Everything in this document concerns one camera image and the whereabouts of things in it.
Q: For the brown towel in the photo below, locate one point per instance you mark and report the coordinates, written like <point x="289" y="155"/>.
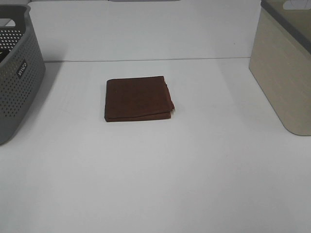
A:
<point x="137" y="99"/>

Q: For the beige storage bin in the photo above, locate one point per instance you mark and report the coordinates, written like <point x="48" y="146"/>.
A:
<point x="281" y="61"/>

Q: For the grey perforated plastic basket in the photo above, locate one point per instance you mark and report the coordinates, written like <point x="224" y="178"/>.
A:
<point x="21" y="68"/>

